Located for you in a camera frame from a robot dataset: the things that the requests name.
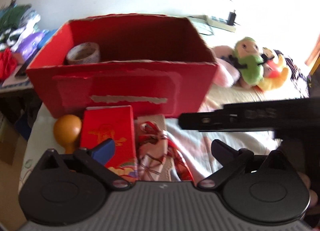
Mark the black charger adapter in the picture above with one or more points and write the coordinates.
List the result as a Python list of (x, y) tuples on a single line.
[(231, 18)]

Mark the yellow red plush toy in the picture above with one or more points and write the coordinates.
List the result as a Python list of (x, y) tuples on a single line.
[(276, 71)]

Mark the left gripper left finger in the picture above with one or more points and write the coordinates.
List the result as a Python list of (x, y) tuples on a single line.
[(93, 161)]

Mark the white power strip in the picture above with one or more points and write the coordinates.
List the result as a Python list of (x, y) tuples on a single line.
[(215, 23)]

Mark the large red cardboard box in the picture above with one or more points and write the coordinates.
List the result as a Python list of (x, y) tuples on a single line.
[(157, 64)]

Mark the pink plush toy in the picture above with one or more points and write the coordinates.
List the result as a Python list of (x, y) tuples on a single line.
[(226, 74)]

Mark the person's hand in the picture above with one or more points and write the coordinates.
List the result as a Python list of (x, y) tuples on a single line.
[(313, 208)]

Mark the green plush toy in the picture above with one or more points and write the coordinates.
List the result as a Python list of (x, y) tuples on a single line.
[(248, 61)]

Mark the orange wooden gourd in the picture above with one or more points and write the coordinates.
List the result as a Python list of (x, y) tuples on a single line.
[(66, 132)]

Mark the cartoon print bed sheet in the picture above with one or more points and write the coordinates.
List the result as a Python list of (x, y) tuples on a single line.
[(194, 146)]

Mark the pile of clothes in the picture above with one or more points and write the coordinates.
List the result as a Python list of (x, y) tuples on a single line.
[(21, 39)]

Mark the patterned scarf beige pouch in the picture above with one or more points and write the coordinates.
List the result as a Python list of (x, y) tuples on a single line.
[(159, 159)]

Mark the small red gift box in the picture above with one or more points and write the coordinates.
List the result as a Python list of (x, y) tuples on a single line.
[(109, 134)]

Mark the packing tape roll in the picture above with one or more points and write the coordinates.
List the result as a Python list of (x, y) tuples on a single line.
[(84, 53)]

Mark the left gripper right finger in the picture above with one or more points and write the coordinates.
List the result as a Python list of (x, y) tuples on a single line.
[(233, 162)]

